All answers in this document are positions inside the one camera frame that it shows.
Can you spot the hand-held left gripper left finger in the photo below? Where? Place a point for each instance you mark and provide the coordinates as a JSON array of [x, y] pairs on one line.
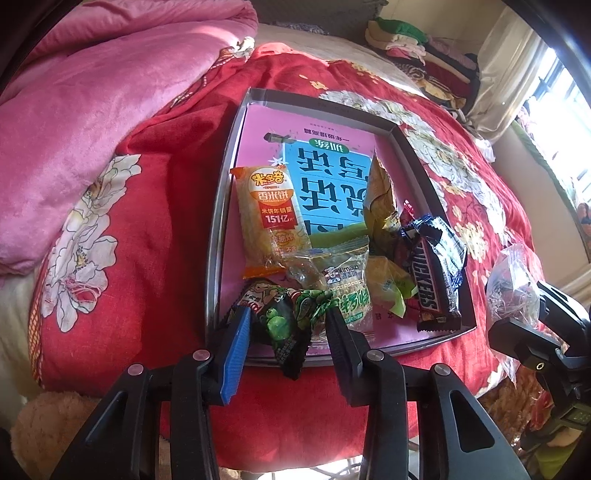
[[235, 355]]

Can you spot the red floral blanket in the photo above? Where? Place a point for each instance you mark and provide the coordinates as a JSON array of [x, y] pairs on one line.
[[161, 277]]

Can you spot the white crumpled cloth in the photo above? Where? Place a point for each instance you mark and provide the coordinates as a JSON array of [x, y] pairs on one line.
[[485, 147]]

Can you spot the grey tray with pink print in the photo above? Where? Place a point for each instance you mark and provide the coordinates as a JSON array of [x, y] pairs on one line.
[[268, 124]]

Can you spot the clear oat snack packet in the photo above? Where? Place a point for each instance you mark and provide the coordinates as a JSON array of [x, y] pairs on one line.
[[346, 286]]

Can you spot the yellow cake candy packet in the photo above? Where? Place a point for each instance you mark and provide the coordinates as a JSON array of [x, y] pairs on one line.
[[390, 286]]

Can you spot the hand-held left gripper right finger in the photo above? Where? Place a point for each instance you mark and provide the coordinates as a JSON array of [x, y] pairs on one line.
[[344, 360]]

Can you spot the yellow snack packet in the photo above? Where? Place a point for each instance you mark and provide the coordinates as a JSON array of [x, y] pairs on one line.
[[378, 198]]

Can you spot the cream fuzzy blanket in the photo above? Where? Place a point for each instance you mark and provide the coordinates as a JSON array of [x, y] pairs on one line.
[[18, 346]]

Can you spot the pink quilt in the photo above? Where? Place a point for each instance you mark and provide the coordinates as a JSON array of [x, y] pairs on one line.
[[92, 115]]

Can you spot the orange rice cracker packet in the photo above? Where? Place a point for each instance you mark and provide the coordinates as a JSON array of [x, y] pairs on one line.
[[268, 217]]

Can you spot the clear round cake packet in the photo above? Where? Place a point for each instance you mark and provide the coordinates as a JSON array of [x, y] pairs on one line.
[[510, 281]]

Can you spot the beige bed sheet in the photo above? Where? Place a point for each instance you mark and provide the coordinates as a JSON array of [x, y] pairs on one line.
[[323, 50]]

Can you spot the red snack packet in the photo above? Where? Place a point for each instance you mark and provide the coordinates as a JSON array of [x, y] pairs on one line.
[[406, 217]]

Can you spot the dark brown chocolate bar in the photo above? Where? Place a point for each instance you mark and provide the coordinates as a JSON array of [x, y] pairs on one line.
[[434, 281]]

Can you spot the pile of folded clothes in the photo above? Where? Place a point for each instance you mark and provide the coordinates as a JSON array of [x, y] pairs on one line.
[[429, 55]]

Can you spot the dark green pea packet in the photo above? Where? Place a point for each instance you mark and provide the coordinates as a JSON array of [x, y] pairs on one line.
[[281, 323]]

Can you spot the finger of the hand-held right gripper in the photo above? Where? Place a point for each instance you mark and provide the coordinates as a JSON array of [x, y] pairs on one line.
[[568, 318], [521, 344]]

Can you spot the dark patterned cloth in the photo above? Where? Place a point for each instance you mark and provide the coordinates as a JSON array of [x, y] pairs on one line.
[[304, 28]]

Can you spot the cream curtain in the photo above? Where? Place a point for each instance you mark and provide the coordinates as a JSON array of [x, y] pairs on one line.
[[508, 83]]

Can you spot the window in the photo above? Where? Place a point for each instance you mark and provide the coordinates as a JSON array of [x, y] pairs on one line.
[[563, 115]]

